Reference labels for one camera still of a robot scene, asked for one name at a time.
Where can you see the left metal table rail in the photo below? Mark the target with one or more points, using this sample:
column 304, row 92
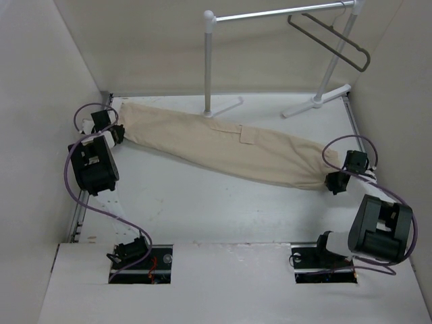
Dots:
column 79, row 211

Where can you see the metal table rail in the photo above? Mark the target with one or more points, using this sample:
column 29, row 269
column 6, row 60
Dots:
column 348, row 107
column 79, row 211

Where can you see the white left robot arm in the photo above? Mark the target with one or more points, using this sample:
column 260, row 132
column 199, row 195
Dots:
column 96, row 173

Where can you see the beige cargo trousers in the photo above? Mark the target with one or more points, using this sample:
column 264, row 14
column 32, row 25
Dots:
column 248, row 152

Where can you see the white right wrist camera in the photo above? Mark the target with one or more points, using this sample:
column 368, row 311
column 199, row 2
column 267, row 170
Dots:
column 370, row 174

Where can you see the right metal table rail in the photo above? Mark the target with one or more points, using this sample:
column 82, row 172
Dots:
column 348, row 107

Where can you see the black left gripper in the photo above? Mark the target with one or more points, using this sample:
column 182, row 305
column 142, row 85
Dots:
column 120, row 133

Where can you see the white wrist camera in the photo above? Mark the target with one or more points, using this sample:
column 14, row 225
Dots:
column 370, row 174
column 87, row 127

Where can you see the white clothes rack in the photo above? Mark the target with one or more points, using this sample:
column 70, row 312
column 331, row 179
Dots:
column 322, row 96

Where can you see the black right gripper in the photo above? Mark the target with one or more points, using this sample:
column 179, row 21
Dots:
column 331, row 180

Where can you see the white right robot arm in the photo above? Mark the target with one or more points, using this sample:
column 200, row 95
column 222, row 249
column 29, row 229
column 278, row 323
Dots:
column 380, row 232

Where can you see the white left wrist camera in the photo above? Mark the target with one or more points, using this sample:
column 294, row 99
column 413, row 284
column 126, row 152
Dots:
column 87, row 127

